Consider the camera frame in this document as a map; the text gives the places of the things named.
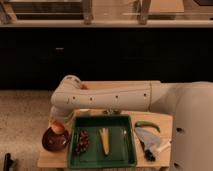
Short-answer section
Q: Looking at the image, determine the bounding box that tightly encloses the green plastic tray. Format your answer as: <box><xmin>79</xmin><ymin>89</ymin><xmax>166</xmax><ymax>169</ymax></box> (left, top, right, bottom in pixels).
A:
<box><xmin>67</xmin><ymin>115</ymin><xmax>137</xmax><ymax>169</ymax></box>

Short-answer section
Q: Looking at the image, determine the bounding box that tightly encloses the black object at floor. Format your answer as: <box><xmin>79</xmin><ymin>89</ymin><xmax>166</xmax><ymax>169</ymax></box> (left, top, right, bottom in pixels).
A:
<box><xmin>3</xmin><ymin>153</ymin><xmax>14</xmax><ymax>171</ymax></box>

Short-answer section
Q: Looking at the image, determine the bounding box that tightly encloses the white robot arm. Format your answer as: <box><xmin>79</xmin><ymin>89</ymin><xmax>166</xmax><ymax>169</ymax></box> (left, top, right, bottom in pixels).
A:
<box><xmin>51</xmin><ymin>75</ymin><xmax>213</xmax><ymax>171</ymax></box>

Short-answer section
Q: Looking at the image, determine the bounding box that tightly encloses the wooden shelf frame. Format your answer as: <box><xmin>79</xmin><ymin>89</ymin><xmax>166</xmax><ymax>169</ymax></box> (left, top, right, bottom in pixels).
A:
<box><xmin>0</xmin><ymin>0</ymin><xmax>213</xmax><ymax>28</ymax></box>

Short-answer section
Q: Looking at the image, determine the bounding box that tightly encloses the red apple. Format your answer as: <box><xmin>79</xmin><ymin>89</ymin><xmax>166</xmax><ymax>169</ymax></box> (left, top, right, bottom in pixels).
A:
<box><xmin>51</xmin><ymin>121</ymin><xmax>65</xmax><ymax>134</ymax></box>

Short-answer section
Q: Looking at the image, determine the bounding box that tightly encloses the yellow corn cob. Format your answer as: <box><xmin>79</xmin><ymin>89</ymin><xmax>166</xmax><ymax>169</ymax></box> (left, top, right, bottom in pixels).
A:
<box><xmin>99</xmin><ymin>128</ymin><xmax>110</xmax><ymax>155</ymax></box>

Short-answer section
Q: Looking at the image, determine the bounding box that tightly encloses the dark grape bunch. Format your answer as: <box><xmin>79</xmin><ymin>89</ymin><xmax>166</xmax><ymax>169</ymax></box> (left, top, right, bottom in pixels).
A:
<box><xmin>76</xmin><ymin>130</ymin><xmax>89</xmax><ymax>154</ymax></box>

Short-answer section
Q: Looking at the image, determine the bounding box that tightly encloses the purple bowl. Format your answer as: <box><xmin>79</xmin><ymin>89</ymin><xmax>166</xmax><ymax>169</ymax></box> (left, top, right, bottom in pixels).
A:
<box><xmin>42</xmin><ymin>128</ymin><xmax>69</xmax><ymax>152</ymax></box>

